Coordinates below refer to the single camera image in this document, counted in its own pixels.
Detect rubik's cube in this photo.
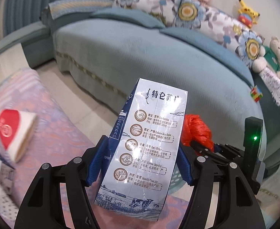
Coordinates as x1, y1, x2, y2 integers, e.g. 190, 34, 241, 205
250, 85, 263, 102

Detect blue white milk carton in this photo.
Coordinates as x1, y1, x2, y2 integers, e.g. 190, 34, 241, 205
94, 79, 188, 221

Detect teal sofa chaise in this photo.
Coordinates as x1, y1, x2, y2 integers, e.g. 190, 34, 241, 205
0, 20, 55, 68

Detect yellow pikachu plush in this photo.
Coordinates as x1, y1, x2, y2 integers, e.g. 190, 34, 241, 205
238, 0, 260, 28

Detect striped sofa armrest cover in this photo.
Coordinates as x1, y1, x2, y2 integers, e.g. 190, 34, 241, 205
48, 0, 113, 20

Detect red plastic bag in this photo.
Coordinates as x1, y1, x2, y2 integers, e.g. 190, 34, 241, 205
180, 114, 214, 152

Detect floral long pillow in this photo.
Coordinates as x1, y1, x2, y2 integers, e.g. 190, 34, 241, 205
113, 0, 264, 69

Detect white teddy bear green shirt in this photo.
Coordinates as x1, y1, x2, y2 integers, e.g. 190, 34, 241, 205
251, 36, 280, 78

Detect red white paper cup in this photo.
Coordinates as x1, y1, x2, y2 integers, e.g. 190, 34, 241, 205
0, 109, 38, 163

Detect teal fabric sofa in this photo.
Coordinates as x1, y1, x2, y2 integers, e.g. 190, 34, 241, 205
40, 0, 280, 169

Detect light blue trash basket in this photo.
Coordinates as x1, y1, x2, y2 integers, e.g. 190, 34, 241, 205
168, 165, 186, 194

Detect white dotted cloth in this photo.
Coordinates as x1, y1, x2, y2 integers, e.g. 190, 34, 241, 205
0, 185, 18, 222

